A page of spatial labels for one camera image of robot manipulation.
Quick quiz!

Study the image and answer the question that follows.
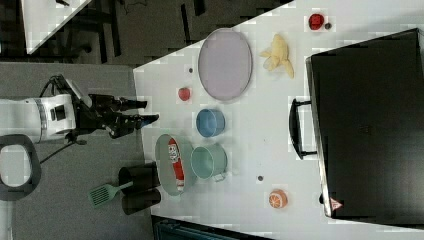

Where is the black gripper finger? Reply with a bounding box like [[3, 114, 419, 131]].
[[113, 114, 159, 138], [118, 97, 147, 111]]

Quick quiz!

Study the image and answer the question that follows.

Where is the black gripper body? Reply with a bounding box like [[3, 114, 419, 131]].
[[70, 94, 121, 139]]

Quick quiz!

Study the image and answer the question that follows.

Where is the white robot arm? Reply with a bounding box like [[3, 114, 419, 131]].
[[1, 94, 159, 143]]

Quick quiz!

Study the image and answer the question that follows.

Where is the green oval strainer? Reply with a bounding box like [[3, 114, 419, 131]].
[[155, 134, 197, 196]]

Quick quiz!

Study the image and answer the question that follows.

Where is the black cylinder holder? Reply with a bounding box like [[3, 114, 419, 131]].
[[122, 189, 161, 215], [118, 162, 160, 195]]

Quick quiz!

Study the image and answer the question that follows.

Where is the red strawberry near plate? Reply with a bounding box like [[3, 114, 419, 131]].
[[178, 87, 191, 101]]

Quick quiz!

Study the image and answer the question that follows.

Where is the green slotted spatula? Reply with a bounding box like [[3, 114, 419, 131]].
[[88, 182, 133, 208]]

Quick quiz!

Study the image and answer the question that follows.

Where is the green mug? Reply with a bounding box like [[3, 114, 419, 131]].
[[190, 144, 227, 182]]

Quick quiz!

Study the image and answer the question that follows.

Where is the large purple plate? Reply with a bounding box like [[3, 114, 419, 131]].
[[198, 28, 253, 101]]

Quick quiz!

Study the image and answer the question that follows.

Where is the white side table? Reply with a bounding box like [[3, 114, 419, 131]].
[[20, 0, 92, 54]]

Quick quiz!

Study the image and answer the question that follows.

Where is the peeled banana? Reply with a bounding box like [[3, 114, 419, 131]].
[[259, 34, 294, 79]]

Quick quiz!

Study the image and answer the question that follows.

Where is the orange slice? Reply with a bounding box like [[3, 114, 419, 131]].
[[268, 189, 288, 209]]

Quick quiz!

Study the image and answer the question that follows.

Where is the black toaster oven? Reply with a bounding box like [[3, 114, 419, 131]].
[[305, 28, 424, 229]]

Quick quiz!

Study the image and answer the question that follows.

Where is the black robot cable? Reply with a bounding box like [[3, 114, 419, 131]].
[[39, 74, 88, 164]]

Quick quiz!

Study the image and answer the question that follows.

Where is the grey ring stand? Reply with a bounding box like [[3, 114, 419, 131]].
[[0, 135, 41, 201]]

